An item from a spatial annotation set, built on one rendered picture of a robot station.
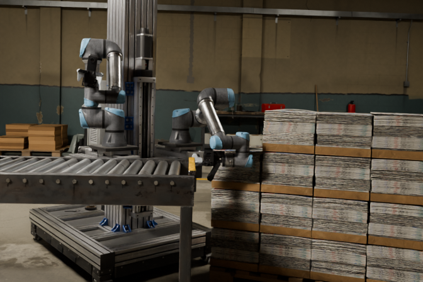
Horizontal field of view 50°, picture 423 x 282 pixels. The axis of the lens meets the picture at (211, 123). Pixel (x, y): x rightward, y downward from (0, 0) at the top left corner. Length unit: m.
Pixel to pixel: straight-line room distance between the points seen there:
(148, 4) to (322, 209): 1.72
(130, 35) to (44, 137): 5.66
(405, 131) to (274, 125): 0.67
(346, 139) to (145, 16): 1.53
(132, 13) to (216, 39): 6.27
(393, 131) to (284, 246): 0.86
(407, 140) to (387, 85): 7.55
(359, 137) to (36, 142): 6.82
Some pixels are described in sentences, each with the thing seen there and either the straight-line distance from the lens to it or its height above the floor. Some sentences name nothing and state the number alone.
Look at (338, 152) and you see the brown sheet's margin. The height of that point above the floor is 0.85.
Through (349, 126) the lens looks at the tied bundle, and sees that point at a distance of 2.49.
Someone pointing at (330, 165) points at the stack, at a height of 0.78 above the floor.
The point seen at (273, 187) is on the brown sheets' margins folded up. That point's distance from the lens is 2.56.
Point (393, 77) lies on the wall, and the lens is 10.09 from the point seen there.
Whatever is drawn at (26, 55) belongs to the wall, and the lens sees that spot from 9.75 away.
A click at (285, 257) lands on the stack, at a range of 2.65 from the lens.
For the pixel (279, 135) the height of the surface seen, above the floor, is 0.93.
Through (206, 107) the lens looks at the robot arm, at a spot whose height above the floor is 1.07.
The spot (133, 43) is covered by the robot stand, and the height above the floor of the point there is 1.47.
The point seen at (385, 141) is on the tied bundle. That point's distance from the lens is 2.49.
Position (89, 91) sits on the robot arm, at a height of 1.14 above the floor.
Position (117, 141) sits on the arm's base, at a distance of 2.75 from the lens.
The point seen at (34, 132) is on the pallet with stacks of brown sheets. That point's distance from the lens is 8.57.
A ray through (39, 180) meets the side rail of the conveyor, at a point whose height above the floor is 0.78.
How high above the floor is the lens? 1.12
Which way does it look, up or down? 3 degrees down
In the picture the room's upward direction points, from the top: 1 degrees clockwise
